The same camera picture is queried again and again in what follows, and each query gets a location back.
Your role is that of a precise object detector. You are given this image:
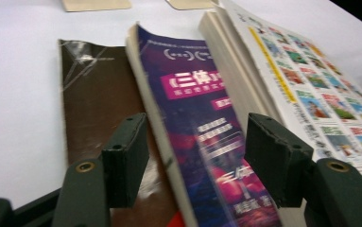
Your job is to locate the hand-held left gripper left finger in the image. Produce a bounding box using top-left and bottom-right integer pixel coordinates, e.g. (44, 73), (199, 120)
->
(51, 113), (150, 227)

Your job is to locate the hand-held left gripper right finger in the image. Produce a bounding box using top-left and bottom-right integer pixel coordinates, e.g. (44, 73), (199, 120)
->
(244, 113), (362, 227)

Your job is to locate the dark glossy magazine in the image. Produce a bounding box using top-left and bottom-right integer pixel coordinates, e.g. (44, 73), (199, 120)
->
(58, 39), (186, 227)

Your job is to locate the purple paperback book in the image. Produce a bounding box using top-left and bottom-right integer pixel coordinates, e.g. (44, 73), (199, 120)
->
(125, 23), (282, 227)

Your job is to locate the thick white picture-print book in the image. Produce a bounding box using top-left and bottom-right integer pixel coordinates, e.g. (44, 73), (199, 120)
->
(198, 0), (362, 227)

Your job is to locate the expandable wooden book rack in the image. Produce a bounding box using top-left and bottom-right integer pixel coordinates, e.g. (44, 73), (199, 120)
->
(60, 0), (220, 13)

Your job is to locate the white board sheet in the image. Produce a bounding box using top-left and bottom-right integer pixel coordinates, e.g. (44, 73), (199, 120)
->
(0, 0), (362, 209)

